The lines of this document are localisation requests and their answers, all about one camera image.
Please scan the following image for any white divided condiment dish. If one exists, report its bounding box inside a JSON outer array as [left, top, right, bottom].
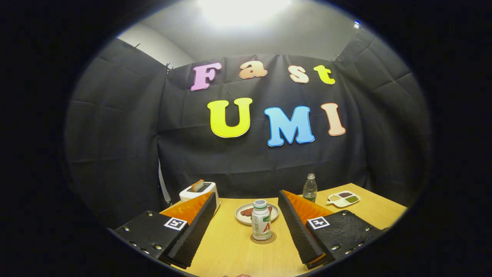
[[327, 191, 361, 208]]

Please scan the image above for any clear plastic water bottle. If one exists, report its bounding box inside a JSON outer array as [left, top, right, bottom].
[[303, 173, 318, 203]]

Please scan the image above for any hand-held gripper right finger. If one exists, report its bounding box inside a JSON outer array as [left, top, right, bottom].
[[278, 189, 391, 270]]

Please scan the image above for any white juice bottle green ring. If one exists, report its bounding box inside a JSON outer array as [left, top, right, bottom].
[[251, 199, 272, 241]]

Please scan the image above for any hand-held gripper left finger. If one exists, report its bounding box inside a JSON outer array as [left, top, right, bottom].
[[113, 191, 217, 270]]

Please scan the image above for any white round plate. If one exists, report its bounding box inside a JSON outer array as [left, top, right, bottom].
[[235, 202, 280, 225]]

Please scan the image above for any black backdrop cloth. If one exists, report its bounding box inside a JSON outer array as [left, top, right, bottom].
[[63, 29, 433, 227]]

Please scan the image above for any wooden table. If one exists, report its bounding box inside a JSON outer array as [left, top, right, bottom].
[[171, 183, 408, 277]]

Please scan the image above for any white toaster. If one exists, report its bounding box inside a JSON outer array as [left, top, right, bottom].
[[179, 182, 221, 214]]

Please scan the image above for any round wooden coaster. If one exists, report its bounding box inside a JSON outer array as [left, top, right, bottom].
[[250, 231, 277, 245]]

